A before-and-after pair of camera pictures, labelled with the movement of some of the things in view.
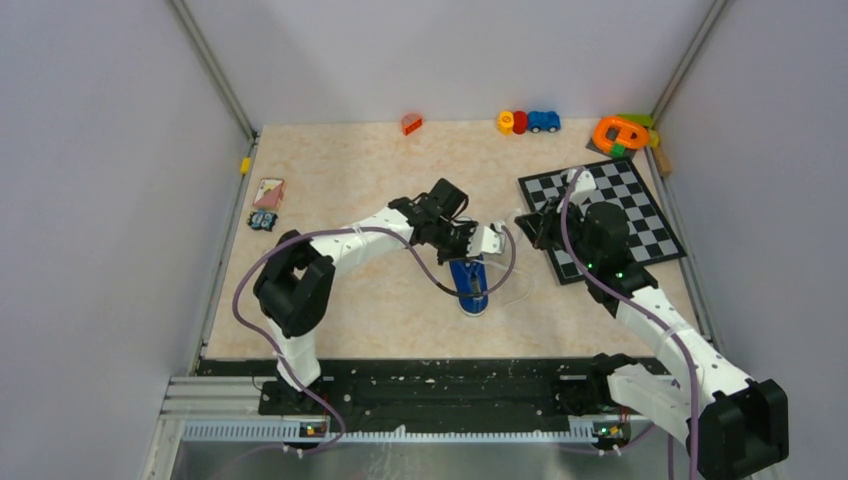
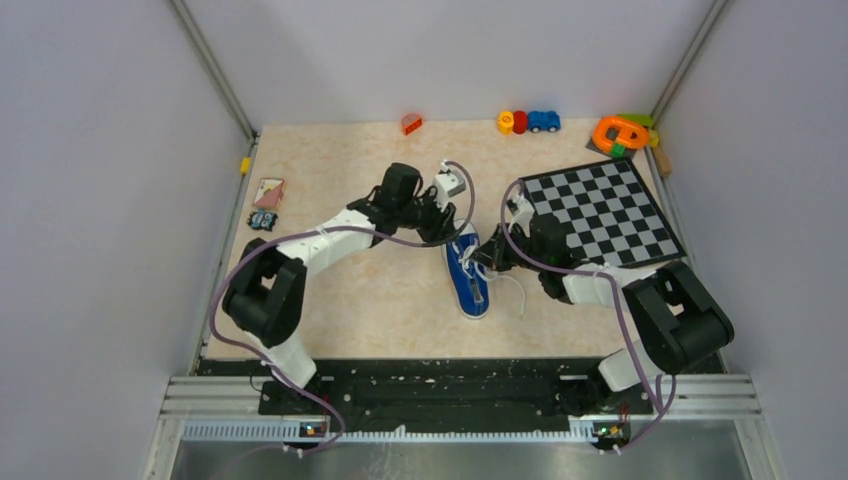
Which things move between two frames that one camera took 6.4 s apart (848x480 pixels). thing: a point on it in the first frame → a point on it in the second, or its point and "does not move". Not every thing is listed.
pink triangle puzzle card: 270,193 does not move
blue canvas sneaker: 470,276 does not move
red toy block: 519,122 does not move
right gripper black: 538,226 → 494,253
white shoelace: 512,270 → 465,257
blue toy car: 543,120 does not move
